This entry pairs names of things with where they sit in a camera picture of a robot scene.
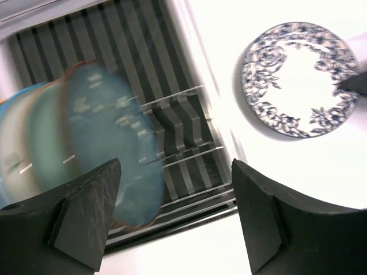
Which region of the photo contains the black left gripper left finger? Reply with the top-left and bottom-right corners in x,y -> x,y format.
1,159 -> 121,272

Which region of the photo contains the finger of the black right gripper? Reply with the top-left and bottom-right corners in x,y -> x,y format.
339,72 -> 367,96

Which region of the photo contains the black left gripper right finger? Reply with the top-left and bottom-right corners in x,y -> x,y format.
232,160 -> 366,274

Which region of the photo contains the white watermelon plate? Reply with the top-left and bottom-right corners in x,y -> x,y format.
1,89 -> 38,207

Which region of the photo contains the mint green flower plate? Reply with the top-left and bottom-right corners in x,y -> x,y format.
25,80 -> 74,193

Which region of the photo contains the dark teal blossom plate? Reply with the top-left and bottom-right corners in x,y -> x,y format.
62,62 -> 165,227

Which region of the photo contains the blue polka dot plate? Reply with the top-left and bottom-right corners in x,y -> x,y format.
1,82 -> 48,117

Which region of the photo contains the blue floral rim plate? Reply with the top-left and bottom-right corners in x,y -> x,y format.
241,22 -> 360,139

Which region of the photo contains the black drip tray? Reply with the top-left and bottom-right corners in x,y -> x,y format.
1,1 -> 235,252

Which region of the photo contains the metal wire dish rack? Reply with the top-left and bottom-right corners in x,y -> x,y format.
5,1 -> 233,205

